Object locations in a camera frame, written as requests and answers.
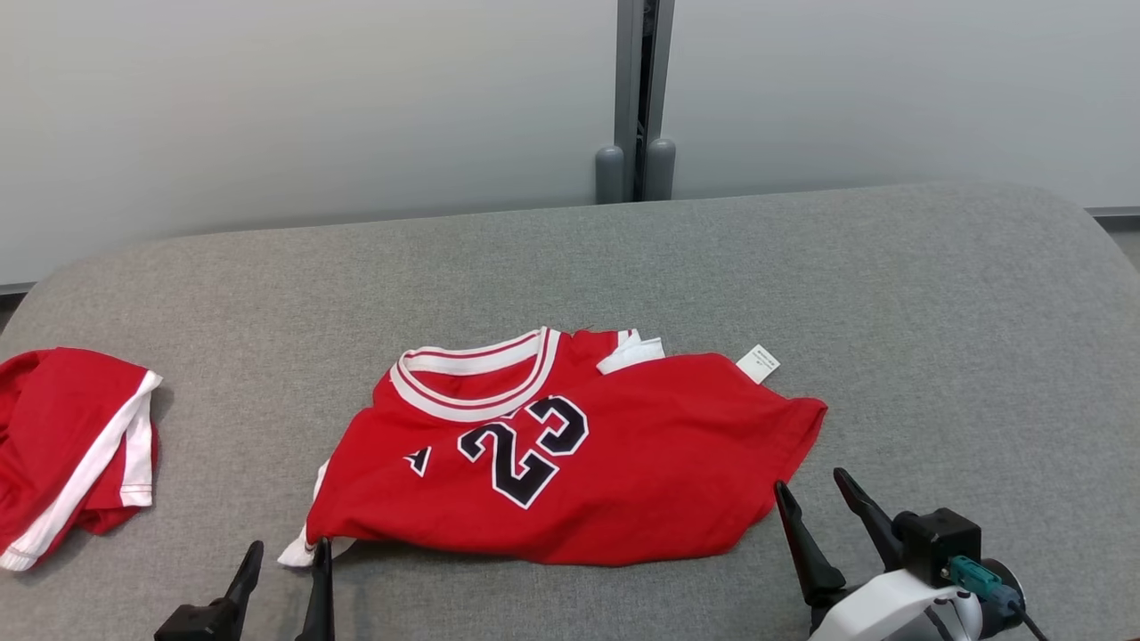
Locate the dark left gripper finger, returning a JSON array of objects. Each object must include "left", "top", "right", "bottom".
[
  {"left": 223, "top": 540, "right": 265, "bottom": 615},
  {"left": 297, "top": 537, "right": 336, "bottom": 641}
]

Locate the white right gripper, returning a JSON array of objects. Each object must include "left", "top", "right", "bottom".
[{"left": 774, "top": 467, "right": 1027, "bottom": 641}]

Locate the red number 23 jersey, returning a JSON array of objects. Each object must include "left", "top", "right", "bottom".
[{"left": 278, "top": 327, "right": 829, "bottom": 569}]

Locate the red shorts white stripe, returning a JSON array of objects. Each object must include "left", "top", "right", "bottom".
[{"left": 0, "top": 347, "right": 164, "bottom": 572}]

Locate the teal right camera connector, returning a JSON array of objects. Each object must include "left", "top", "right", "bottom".
[{"left": 947, "top": 556, "right": 1005, "bottom": 601}]

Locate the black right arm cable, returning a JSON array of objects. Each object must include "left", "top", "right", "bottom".
[{"left": 1002, "top": 598, "right": 1054, "bottom": 641}]

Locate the grey partition post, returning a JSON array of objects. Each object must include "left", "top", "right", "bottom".
[{"left": 595, "top": 0, "right": 678, "bottom": 204}]

